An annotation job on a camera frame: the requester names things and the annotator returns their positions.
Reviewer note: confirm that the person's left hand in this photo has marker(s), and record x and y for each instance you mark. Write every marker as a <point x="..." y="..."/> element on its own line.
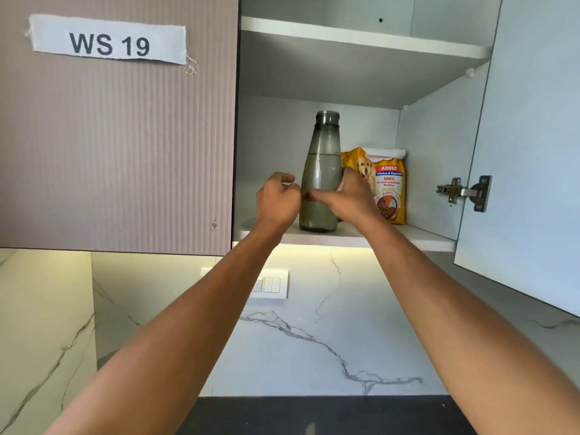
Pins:
<point x="276" y="206"/>

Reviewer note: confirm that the person's right hand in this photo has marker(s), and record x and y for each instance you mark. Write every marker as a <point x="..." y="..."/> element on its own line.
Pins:
<point x="355" y="203"/>

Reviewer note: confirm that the person's left thumb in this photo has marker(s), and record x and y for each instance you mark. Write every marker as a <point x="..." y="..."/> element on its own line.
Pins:
<point x="294" y="191"/>

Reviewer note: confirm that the person's right thumb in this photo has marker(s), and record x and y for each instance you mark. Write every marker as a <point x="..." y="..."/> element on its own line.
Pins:
<point x="321" y="195"/>

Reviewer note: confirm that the grey translucent water bottle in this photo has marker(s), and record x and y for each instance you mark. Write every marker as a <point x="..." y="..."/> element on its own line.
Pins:
<point x="322" y="149"/>

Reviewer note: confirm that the person's left forearm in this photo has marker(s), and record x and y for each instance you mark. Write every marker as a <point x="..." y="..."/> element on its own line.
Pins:
<point x="190" y="339"/>

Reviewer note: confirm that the person's right forearm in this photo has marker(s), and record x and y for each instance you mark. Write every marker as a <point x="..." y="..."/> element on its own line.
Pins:
<point x="457" y="321"/>

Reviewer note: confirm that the yellow dog food bag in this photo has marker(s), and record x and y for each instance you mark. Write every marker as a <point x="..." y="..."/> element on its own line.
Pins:
<point x="390" y="176"/>

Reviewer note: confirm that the metal cabinet door hinge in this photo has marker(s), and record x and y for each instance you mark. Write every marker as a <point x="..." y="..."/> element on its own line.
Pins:
<point x="473" y="192"/>

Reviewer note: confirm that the white cabinet shelf board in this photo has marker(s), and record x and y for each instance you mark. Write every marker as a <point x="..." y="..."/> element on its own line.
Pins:
<point x="362" y="40"/>

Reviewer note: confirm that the ribbed beige cabinet door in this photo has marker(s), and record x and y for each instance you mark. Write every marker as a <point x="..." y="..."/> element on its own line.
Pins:
<point x="118" y="153"/>

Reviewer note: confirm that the white open cabinet door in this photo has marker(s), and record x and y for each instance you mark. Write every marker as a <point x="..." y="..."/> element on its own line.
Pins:
<point x="530" y="153"/>

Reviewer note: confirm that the white paper label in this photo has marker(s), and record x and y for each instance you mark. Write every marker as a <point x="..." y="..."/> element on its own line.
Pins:
<point x="108" y="39"/>

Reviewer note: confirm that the white wall cabinet body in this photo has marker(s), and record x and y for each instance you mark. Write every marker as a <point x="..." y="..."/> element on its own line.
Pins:
<point x="272" y="131"/>

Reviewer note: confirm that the white wall switch plate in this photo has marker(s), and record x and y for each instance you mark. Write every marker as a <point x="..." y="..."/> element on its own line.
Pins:
<point x="272" y="285"/>

